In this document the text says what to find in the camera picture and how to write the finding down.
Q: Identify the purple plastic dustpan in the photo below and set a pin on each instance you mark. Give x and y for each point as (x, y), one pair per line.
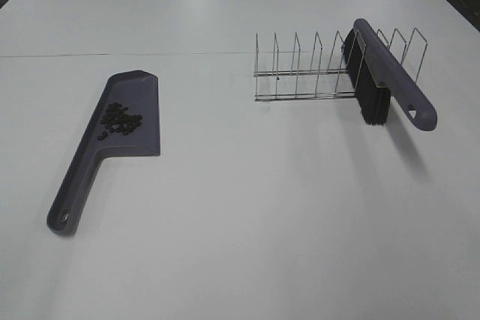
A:
(136, 89)

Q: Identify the chrome wire dish rack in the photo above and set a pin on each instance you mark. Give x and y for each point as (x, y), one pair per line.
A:
(318, 71)

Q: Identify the purple hand brush black bristles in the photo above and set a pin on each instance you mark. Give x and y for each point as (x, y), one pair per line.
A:
(377, 77)

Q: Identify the pile of coffee beans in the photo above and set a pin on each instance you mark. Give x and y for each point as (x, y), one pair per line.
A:
(117, 120)

